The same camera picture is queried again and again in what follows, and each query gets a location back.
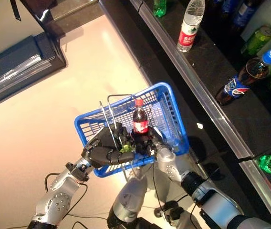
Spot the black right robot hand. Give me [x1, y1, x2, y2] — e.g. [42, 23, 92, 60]
[130, 126, 165, 157]

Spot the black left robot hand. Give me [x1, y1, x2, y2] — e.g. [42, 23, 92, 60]
[81, 123, 136, 169]

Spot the cola bottle red label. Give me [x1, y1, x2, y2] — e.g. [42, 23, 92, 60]
[132, 99, 150, 138]

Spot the blue plastic shopping basket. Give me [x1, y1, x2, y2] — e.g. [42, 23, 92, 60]
[74, 82, 190, 178]

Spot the small green drink bottle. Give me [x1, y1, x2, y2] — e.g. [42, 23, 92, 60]
[120, 143, 135, 153]

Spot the silver right robot leg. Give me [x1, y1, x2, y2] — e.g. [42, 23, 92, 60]
[154, 200, 202, 229]

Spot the robot black waist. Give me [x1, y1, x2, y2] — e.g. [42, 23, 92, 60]
[106, 209, 167, 229]

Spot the cola bottle blue cap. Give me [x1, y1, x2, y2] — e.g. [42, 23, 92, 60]
[215, 49, 271, 106]

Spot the black display cabinet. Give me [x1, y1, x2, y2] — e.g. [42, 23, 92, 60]
[0, 0, 67, 112]

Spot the clear water bottle red label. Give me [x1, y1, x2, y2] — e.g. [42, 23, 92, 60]
[176, 0, 206, 53]

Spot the dark bottle blue label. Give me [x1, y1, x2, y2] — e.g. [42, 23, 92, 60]
[220, 0, 234, 14]
[230, 0, 258, 27]

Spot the clear plastic shelf rail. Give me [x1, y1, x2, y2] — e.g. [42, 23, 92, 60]
[128, 0, 254, 161]
[238, 156, 271, 229]

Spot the black strap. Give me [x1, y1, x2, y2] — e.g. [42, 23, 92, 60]
[10, 0, 22, 22]

